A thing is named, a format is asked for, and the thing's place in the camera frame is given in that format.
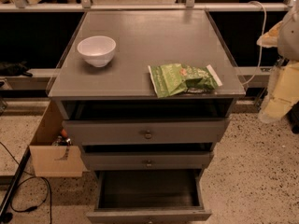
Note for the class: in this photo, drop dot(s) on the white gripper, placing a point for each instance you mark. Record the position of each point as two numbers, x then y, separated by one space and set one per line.
290 41

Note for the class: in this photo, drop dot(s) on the grey bottom drawer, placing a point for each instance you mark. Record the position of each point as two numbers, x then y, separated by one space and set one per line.
149 197

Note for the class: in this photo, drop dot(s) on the grey drawer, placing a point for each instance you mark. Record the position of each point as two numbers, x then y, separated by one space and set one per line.
149 197
93 132
104 161

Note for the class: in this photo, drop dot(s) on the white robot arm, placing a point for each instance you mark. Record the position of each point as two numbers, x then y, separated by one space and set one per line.
284 36

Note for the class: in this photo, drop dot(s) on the grey middle drawer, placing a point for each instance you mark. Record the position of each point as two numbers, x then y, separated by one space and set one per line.
104 161

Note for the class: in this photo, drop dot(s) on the grey drawer cabinet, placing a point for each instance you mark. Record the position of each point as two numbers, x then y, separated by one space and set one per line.
122 91

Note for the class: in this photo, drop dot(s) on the grey top drawer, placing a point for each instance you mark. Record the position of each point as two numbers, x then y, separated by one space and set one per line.
93 132

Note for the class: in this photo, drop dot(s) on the green chip bag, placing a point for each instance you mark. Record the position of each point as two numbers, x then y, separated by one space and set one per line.
175 78

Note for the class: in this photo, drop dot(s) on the white bowl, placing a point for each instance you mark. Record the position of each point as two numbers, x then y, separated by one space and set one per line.
97 51

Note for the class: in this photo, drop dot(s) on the cardboard box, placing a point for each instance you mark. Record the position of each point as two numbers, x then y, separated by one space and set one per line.
52 151

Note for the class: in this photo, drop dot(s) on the black object on shelf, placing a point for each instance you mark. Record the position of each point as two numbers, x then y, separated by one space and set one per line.
8 69

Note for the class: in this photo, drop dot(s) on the metal rail frame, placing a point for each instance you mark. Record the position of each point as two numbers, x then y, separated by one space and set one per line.
149 6

